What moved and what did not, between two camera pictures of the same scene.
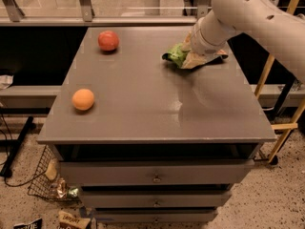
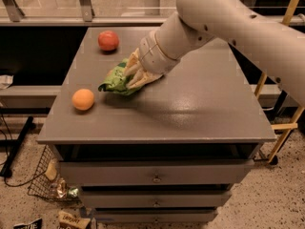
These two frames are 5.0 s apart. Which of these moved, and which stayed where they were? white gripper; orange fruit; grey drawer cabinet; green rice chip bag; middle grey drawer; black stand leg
Moved: green rice chip bag; white gripper
Stayed: orange fruit; black stand leg; grey drawer cabinet; middle grey drawer
